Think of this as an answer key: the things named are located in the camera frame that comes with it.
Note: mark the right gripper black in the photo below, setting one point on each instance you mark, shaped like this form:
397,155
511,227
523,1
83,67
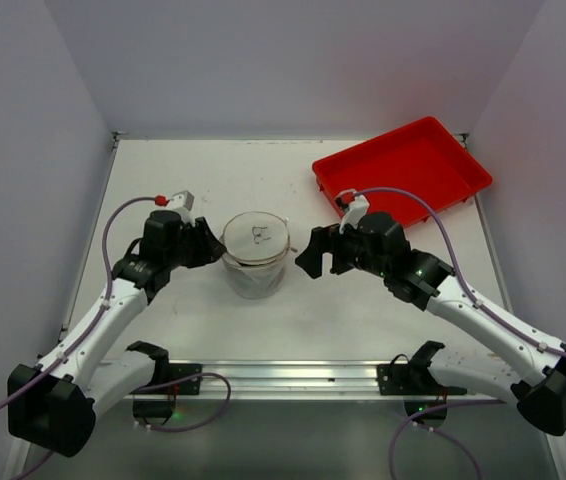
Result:
338,248

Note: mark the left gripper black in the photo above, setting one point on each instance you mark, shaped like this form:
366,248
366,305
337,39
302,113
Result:
195,243

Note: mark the white mesh laundry bag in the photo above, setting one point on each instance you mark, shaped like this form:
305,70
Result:
256,244

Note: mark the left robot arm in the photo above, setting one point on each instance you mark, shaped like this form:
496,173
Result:
57,402

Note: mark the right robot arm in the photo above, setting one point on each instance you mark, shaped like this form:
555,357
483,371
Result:
534,378

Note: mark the red plastic tray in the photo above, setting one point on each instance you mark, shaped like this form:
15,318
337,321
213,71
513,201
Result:
421,157

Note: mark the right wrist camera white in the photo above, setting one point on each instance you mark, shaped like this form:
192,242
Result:
354,206

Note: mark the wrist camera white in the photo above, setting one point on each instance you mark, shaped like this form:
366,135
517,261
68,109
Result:
354,206
181,202

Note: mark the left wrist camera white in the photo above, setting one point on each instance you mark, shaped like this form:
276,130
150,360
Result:
181,202

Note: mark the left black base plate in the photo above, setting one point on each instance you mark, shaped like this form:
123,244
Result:
183,375

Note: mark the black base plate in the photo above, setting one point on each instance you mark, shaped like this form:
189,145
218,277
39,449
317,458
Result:
409,376
183,375

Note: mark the aluminium mounting rail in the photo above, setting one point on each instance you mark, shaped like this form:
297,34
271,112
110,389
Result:
305,380

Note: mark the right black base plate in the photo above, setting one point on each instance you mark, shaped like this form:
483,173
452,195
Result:
409,376

